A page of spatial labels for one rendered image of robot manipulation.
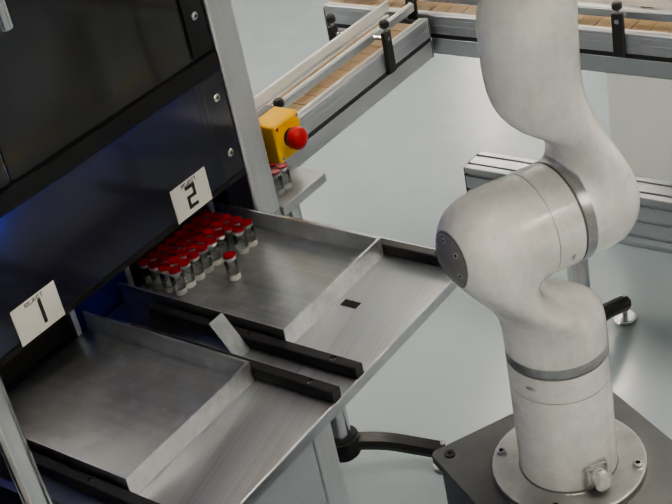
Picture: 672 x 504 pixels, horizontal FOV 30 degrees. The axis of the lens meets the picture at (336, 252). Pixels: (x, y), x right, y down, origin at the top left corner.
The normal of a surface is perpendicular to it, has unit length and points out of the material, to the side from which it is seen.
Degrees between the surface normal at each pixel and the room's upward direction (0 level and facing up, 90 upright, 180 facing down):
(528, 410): 90
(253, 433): 0
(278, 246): 0
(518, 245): 67
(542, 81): 94
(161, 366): 0
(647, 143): 90
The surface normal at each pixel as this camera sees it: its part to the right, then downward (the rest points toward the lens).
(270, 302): -0.18, -0.83
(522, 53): -0.21, 0.58
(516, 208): 0.07, -0.49
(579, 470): 0.11, 0.51
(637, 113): -0.57, 0.52
